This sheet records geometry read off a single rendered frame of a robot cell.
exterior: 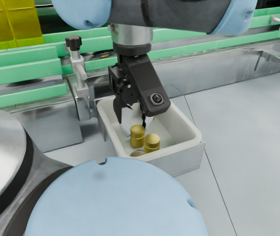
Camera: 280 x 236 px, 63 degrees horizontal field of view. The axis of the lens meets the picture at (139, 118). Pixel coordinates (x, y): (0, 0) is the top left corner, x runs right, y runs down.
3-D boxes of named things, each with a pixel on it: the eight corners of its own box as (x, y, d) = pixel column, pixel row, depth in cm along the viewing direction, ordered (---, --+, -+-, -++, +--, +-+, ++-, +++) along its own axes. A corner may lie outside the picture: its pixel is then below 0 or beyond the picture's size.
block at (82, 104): (86, 99, 61) (82, 75, 57) (94, 119, 54) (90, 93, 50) (72, 102, 60) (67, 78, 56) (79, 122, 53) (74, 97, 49)
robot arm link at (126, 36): (161, 19, 38) (114, 25, 35) (160, 46, 40) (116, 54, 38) (142, 9, 43) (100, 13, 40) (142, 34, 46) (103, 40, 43)
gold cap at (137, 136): (147, 145, 54) (147, 131, 51) (133, 150, 52) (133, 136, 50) (141, 136, 56) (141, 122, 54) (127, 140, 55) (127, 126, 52)
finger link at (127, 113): (121, 124, 56) (125, 91, 51) (130, 139, 52) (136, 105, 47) (109, 126, 55) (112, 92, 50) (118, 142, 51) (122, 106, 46)
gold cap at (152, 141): (161, 155, 51) (163, 141, 48) (147, 160, 50) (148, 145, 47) (154, 145, 54) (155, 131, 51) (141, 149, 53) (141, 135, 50)
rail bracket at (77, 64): (80, 72, 58) (71, 20, 51) (96, 107, 46) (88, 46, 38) (68, 74, 57) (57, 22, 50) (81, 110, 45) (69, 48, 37)
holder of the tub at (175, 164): (147, 104, 71) (148, 82, 66) (199, 168, 51) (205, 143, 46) (93, 117, 66) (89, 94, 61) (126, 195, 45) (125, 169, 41)
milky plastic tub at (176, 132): (156, 112, 67) (157, 86, 61) (200, 167, 50) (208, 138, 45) (97, 127, 61) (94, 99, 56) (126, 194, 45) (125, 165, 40)
